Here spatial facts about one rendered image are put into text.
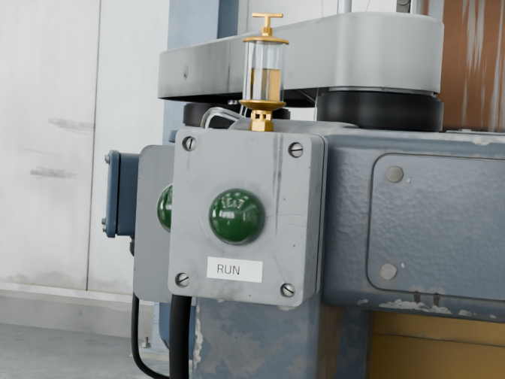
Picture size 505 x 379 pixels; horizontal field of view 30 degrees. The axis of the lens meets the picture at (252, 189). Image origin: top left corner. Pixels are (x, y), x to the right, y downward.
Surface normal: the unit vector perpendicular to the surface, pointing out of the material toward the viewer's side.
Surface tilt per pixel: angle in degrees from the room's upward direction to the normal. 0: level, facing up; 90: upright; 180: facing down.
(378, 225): 90
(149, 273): 90
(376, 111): 90
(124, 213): 90
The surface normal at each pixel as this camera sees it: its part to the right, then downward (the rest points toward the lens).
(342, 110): -0.65, 0.00
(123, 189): 0.18, 0.06
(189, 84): -0.92, -0.03
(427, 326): -0.26, 0.04
